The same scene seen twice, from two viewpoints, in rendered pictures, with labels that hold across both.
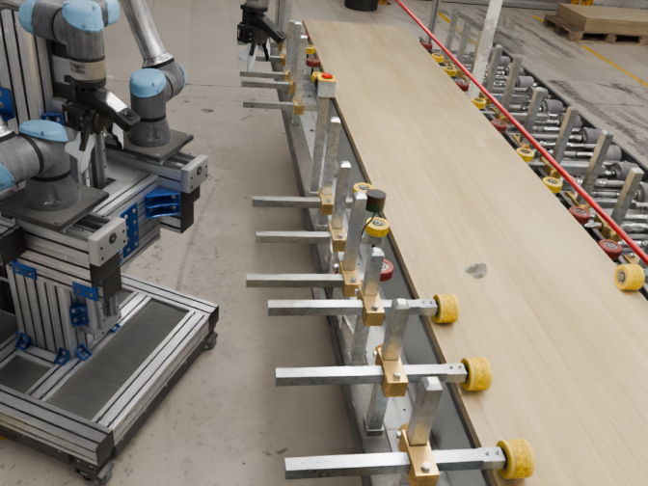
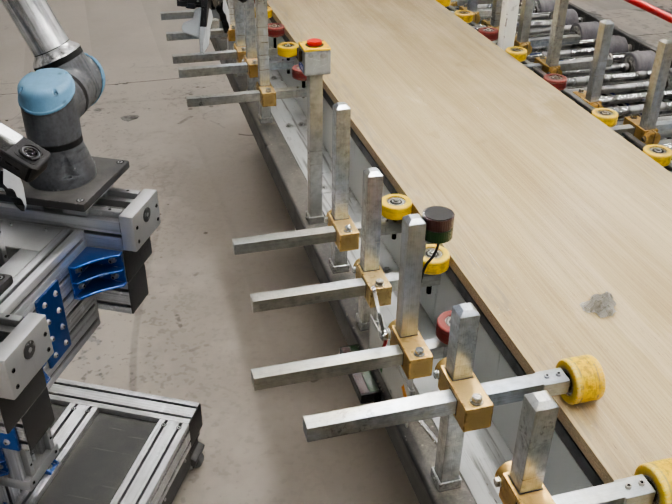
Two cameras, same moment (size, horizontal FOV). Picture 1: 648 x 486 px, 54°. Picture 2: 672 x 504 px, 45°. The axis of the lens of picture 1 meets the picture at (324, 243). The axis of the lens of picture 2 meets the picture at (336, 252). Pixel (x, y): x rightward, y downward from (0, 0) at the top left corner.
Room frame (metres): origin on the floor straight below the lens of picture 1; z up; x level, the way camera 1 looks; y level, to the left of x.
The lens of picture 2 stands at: (0.35, 0.14, 1.88)
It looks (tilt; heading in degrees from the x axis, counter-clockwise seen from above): 33 degrees down; 356
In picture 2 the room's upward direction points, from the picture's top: 1 degrees clockwise
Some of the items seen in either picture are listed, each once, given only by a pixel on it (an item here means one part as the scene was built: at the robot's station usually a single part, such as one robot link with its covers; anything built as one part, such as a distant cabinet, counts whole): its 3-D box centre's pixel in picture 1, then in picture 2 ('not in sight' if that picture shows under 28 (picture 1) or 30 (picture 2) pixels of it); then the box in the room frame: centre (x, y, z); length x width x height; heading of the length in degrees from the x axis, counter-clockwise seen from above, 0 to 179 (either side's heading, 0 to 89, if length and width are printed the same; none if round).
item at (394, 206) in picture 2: (362, 199); (395, 219); (2.11, -0.12, 0.85); 0.08 x 0.08 x 0.11
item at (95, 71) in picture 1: (87, 67); not in sight; (1.29, 0.55, 1.54); 0.08 x 0.08 x 0.05
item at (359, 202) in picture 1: (349, 259); (407, 319); (1.64, -0.09, 0.90); 0.03 x 0.03 x 0.48; 12
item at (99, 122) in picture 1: (88, 102); not in sight; (1.30, 0.56, 1.46); 0.09 x 0.08 x 0.12; 74
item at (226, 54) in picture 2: (278, 75); (227, 55); (3.54, 0.39, 0.80); 0.43 x 0.03 x 0.04; 102
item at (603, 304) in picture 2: (478, 268); (602, 301); (1.66, -0.49, 0.91); 0.09 x 0.07 x 0.02; 129
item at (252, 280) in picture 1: (316, 281); (361, 362); (1.57, 0.01, 0.84); 0.43 x 0.03 x 0.04; 102
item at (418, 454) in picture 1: (417, 454); not in sight; (0.88, -0.25, 0.95); 0.13 x 0.06 x 0.05; 12
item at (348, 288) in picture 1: (349, 277); (410, 346); (1.62, -0.10, 0.85); 0.13 x 0.06 x 0.05; 12
